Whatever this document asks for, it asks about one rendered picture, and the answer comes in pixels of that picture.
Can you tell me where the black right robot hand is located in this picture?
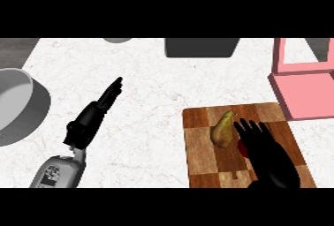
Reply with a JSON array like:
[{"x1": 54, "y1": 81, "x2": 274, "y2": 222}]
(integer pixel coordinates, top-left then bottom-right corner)
[{"x1": 233, "y1": 117, "x2": 304, "y2": 189}]

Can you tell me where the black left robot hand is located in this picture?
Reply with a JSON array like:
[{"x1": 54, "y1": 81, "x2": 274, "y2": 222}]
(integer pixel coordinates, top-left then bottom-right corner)
[{"x1": 63, "y1": 76, "x2": 125, "y2": 151}]

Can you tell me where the red can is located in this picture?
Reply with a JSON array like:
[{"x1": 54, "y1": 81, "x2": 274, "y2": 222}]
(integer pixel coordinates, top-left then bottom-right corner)
[{"x1": 237, "y1": 139, "x2": 250, "y2": 159}]

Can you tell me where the checkered wooden cutting board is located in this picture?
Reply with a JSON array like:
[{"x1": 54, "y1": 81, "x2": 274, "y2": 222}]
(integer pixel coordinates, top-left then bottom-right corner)
[{"x1": 182, "y1": 102, "x2": 318, "y2": 189}]

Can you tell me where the pink cardboard box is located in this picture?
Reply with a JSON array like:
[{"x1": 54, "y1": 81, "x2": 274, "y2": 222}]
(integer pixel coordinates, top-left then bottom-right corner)
[{"x1": 267, "y1": 38, "x2": 334, "y2": 122}]

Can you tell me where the yellow-green pear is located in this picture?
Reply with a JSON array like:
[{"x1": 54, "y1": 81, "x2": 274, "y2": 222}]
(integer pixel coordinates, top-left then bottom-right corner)
[{"x1": 210, "y1": 109, "x2": 240, "y2": 149}]

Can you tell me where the grey metal pot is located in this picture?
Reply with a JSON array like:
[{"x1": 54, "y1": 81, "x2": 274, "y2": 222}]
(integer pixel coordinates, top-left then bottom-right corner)
[{"x1": 0, "y1": 67, "x2": 52, "y2": 147}]

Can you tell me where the small grey round object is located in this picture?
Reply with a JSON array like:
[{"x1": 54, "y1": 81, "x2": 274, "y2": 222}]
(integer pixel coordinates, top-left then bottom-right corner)
[{"x1": 103, "y1": 38, "x2": 134, "y2": 44}]

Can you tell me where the dark grey block appliance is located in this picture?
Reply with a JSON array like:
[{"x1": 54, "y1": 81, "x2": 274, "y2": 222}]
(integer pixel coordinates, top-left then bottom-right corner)
[{"x1": 163, "y1": 38, "x2": 241, "y2": 59}]

